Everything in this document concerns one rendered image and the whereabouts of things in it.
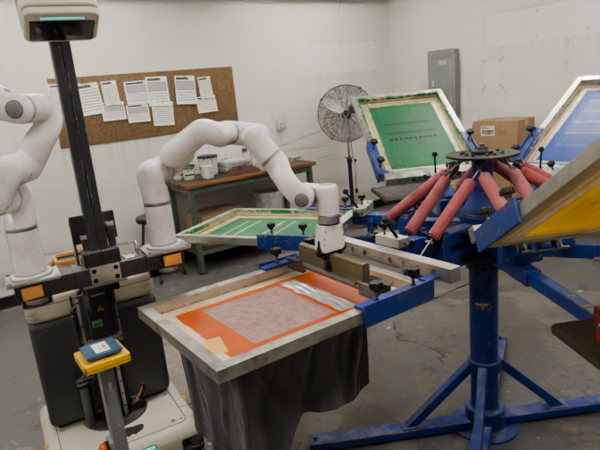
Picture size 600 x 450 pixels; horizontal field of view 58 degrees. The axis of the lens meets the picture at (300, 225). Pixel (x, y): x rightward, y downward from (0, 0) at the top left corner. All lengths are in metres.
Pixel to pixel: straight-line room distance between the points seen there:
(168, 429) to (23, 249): 1.06
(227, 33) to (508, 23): 2.90
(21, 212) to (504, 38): 5.30
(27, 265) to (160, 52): 3.99
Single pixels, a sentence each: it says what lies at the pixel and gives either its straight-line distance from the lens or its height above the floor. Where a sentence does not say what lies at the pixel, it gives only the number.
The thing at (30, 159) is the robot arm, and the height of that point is 1.51.
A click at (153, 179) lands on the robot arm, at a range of 1.92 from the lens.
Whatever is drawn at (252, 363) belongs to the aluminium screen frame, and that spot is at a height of 0.97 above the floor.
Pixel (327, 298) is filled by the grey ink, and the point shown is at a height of 0.96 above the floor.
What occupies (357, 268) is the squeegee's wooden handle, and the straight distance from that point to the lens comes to 1.76.
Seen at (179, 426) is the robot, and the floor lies 0.28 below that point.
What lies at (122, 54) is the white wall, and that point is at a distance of 5.52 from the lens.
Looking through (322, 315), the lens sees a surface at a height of 0.95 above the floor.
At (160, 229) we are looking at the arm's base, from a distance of 1.96.
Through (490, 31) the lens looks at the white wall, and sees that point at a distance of 6.41.
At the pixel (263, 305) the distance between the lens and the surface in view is 1.82.
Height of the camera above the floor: 1.65
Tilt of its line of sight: 14 degrees down
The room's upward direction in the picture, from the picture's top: 5 degrees counter-clockwise
